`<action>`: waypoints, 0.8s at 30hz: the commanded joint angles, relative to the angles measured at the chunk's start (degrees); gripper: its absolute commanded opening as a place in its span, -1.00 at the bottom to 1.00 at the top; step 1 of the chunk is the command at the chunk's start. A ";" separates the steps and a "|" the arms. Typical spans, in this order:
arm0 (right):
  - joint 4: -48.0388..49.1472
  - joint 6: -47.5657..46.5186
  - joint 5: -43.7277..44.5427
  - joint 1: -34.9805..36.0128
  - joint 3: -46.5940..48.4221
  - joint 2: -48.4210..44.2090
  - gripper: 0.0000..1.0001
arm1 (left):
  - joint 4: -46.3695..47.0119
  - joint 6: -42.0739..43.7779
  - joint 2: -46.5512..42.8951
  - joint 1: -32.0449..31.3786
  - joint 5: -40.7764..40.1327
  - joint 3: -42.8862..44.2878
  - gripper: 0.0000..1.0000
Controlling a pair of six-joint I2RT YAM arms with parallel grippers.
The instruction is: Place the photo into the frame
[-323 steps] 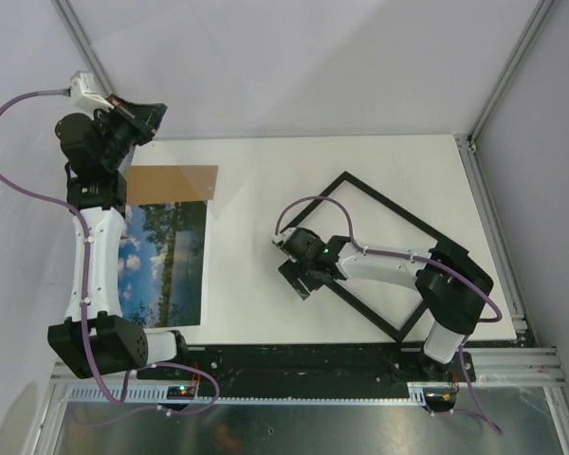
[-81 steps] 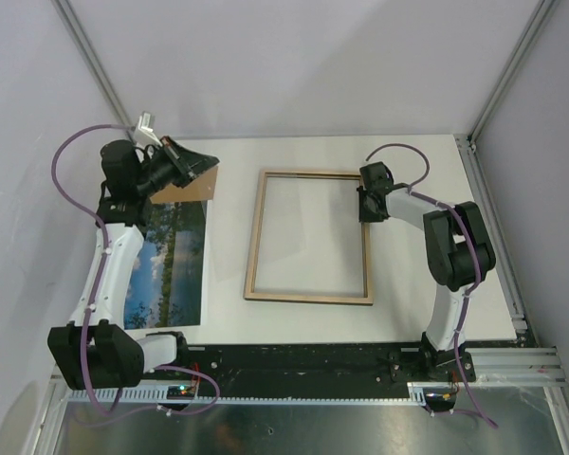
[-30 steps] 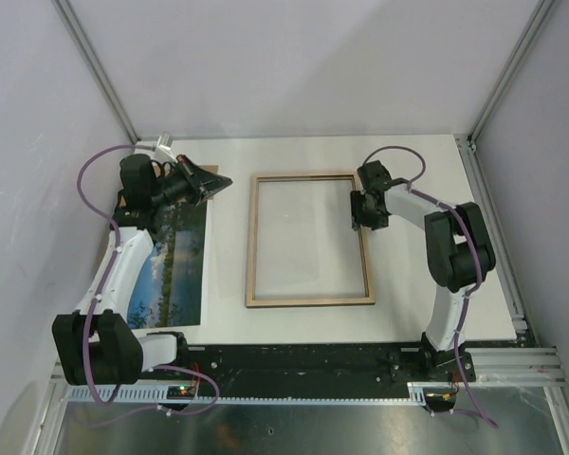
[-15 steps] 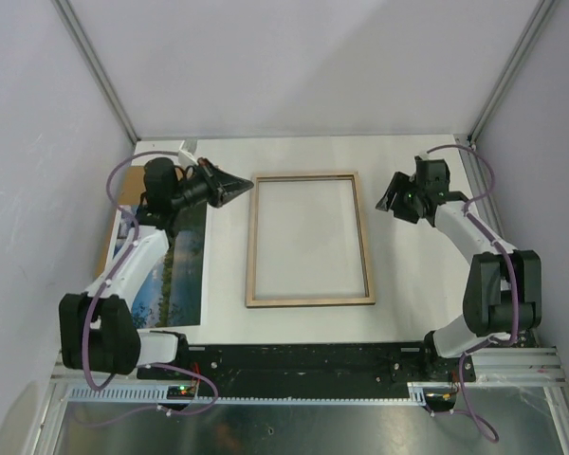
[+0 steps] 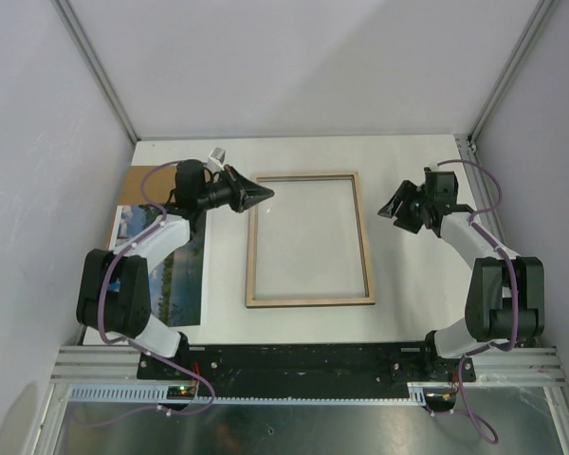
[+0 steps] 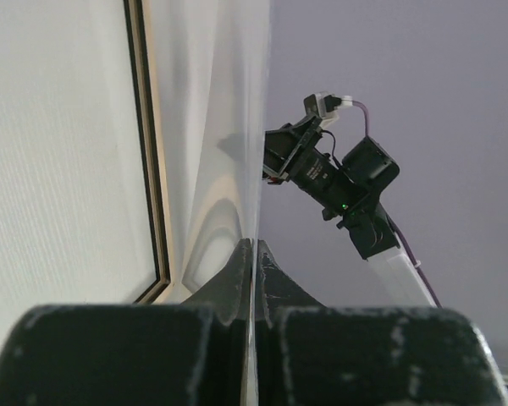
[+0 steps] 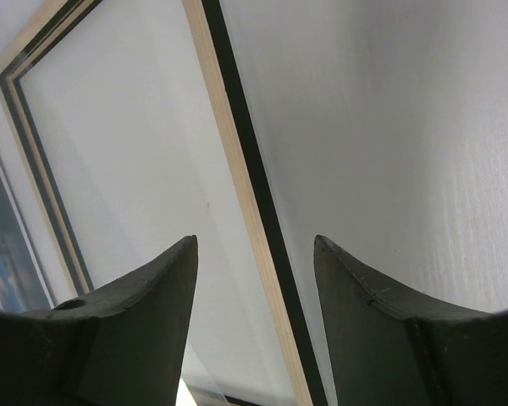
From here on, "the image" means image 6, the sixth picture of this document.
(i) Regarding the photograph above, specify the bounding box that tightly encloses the black picture frame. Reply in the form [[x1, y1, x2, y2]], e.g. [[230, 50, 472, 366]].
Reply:
[[123, 1, 171, 305]]

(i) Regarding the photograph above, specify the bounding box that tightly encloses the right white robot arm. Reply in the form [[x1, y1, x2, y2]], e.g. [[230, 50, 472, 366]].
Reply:
[[262, 114, 440, 307]]

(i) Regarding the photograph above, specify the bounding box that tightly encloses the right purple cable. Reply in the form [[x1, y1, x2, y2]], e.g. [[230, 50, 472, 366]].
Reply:
[[338, 96, 443, 308]]

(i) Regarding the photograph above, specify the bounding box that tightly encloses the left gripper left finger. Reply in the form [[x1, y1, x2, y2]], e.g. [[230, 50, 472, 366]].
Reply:
[[0, 239, 251, 405]]

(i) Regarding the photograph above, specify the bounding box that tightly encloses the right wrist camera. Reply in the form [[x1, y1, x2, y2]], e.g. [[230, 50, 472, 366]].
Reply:
[[303, 91, 341, 129]]

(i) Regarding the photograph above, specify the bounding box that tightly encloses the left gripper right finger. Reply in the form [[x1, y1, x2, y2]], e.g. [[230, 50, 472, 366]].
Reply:
[[256, 241, 508, 405]]

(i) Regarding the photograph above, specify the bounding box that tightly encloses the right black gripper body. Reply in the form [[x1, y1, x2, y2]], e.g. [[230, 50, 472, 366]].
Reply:
[[262, 116, 343, 199]]

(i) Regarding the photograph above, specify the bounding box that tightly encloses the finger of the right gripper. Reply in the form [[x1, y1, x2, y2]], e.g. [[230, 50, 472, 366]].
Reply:
[[263, 123, 305, 173]]

